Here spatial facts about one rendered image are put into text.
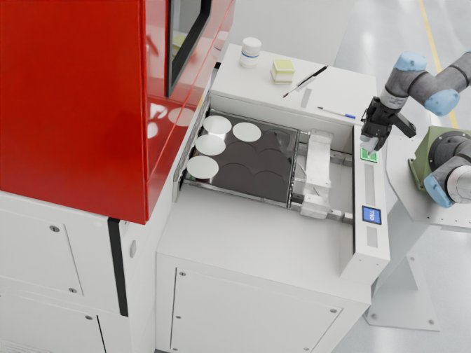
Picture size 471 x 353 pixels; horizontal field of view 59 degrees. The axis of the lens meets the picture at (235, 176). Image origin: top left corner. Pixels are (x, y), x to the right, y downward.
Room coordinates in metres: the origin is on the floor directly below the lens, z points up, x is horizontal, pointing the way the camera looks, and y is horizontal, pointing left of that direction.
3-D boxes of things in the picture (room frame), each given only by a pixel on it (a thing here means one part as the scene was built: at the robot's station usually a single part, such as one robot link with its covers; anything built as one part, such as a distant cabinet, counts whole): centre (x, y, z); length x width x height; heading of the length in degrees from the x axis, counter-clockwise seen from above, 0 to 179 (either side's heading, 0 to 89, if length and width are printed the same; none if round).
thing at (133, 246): (0.84, 0.18, 1.02); 0.82 x 0.03 x 0.40; 178
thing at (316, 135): (1.20, -0.28, 0.89); 0.08 x 0.03 x 0.03; 88
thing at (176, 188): (1.02, 0.16, 0.89); 0.44 x 0.02 x 0.10; 178
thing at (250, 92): (1.41, -0.16, 0.89); 0.62 x 0.35 x 0.14; 88
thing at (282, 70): (1.40, -0.09, 1.00); 0.07 x 0.07 x 0.07; 17
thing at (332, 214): (0.90, -0.11, 0.84); 0.50 x 0.02 x 0.03; 88
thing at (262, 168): (1.02, 0.00, 0.90); 0.34 x 0.34 x 0.01; 88
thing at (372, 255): (0.94, -0.41, 0.89); 0.55 x 0.09 x 0.14; 178
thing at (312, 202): (0.87, -0.26, 0.89); 0.08 x 0.03 x 0.03; 88
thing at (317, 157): (1.03, -0.27, 0.87); 0.36 x 0.08 x 0.03; 178
